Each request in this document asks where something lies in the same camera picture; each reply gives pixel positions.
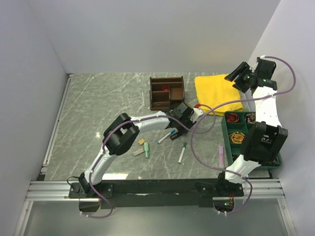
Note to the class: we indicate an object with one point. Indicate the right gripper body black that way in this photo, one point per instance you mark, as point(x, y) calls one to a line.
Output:
point(242, 81)

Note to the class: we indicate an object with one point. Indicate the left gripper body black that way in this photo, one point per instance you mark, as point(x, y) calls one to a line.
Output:
point(187, 122)

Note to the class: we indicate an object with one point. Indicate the blue cap white marker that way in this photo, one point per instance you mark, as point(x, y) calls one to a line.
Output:
point(166, 136)

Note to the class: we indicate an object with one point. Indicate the black purple highlighter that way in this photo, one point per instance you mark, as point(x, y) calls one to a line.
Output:
point(175, 135)

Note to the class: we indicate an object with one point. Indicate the green cap white marker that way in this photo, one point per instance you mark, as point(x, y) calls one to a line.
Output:
point(182, 153)

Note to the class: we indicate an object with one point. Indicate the pink eraser stick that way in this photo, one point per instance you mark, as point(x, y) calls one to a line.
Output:
point(221, 157)

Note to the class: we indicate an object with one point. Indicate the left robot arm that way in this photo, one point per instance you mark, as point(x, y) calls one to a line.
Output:
point(123, 131)

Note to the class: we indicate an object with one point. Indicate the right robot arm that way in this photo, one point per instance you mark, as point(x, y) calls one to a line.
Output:
point(264, 94)

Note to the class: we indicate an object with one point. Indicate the brown wooden desk organizer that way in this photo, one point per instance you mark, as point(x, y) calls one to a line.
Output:
point(166, 93)

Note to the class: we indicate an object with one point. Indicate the yellow folded cloth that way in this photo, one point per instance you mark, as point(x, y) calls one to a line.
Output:
point(212, 91)

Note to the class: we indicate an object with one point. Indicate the dark binder clips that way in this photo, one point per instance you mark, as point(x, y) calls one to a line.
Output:
point(250, 118)

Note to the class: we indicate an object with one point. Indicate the orange rubber bands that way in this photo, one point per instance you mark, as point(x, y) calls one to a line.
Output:
point(232, 118)

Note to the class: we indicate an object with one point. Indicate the green compartment tray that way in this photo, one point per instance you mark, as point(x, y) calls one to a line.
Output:
point(256, 141)

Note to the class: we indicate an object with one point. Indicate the tan square eraser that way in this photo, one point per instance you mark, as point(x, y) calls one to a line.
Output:
point(141, 142)

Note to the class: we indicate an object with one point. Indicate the yellow rubber bands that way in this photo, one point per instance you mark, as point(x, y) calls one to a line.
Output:
point(236, 137)

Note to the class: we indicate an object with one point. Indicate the beige rectangular eraser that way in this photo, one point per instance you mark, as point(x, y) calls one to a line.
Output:
point(138, 152)

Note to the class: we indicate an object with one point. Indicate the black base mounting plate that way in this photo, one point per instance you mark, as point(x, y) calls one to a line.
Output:
point(156, 192)

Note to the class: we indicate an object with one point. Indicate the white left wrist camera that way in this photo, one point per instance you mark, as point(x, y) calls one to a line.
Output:
point(198, 113)

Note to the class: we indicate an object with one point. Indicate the white aluminium table rail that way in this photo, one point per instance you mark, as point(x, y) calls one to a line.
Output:
point(51, 143)

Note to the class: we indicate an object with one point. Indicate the front aluminium frame rail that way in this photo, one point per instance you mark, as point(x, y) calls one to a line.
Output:
point(59, 190)

